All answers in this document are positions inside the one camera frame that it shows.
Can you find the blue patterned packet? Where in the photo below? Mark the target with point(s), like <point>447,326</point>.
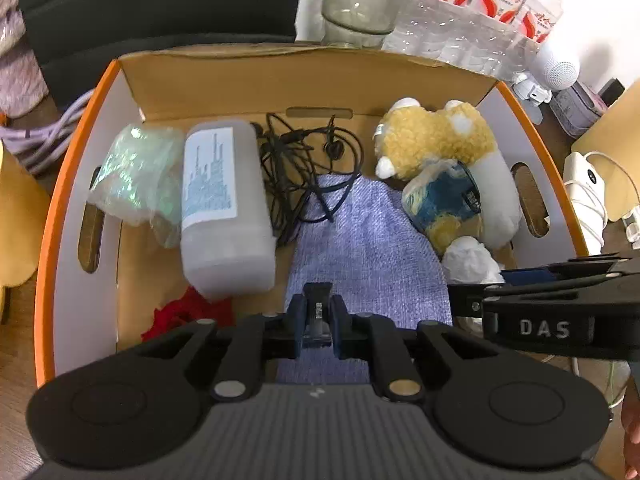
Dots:
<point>440,200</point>

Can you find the yellow white plush toy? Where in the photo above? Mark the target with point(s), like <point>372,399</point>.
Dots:
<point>430,135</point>

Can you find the clear water bottle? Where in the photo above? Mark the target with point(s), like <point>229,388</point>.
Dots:
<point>537,15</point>
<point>492,15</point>
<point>430,25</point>

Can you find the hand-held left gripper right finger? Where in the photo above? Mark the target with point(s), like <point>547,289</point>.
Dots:
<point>339,325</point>

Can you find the yellow thermos jug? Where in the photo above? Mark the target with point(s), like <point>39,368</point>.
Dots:
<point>615,120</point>

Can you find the red cardboard box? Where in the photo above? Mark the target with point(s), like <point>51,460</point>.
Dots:
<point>200,80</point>

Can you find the purple textured vase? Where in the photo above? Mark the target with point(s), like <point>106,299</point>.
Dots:
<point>15,50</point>

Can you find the small grey box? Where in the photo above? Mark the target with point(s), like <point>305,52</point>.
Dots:
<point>575,105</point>

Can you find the red fabric piece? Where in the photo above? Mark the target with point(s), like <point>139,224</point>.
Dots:
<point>180,315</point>

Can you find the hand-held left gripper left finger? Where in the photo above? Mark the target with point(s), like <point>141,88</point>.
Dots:
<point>296,325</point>

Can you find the white power strip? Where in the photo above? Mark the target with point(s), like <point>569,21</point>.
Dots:
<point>632,230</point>

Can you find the plastic jar of white beads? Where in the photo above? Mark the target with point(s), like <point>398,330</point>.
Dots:
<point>220,240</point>

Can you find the white round robot speaker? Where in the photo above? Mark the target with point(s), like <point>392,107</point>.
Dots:
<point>555,67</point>

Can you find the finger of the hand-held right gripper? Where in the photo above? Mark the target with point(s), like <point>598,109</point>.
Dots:
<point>465,300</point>
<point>525,276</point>

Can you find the yellow mug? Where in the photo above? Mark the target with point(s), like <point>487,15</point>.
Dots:
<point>17,230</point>

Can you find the iridescent organza bag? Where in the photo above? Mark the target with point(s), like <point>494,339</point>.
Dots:
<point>135,175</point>

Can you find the glass cup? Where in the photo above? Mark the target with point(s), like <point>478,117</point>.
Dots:
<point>360,5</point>

